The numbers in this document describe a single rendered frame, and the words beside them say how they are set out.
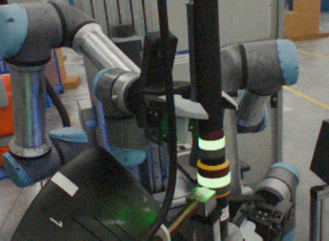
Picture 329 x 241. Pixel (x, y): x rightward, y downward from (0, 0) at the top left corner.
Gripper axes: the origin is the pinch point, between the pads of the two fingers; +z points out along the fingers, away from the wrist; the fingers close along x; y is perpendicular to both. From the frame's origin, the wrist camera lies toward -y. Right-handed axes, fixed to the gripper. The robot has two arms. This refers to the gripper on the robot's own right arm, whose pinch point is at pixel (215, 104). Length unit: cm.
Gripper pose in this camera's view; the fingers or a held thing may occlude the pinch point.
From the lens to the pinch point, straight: 45.3
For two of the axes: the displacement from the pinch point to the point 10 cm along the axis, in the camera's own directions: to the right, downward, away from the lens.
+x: -8.5, 2.4, -4.6
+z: 5.1, 2.1, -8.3
